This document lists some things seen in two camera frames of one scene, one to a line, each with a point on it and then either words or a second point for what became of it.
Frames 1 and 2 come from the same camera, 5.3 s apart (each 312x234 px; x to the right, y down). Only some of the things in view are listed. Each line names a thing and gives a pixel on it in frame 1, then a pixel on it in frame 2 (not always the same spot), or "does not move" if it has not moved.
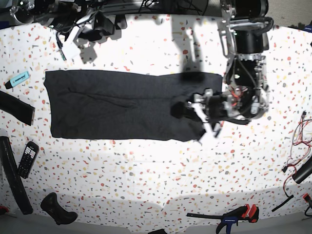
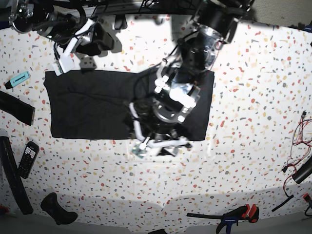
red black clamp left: [3, 210] does not move
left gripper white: [181, 109] → [155, 143]
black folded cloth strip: [17, 107] does not move
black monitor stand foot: [120, 21] does not move
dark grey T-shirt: [124, 104] does not move
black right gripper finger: [103, 25] → [104, 40]
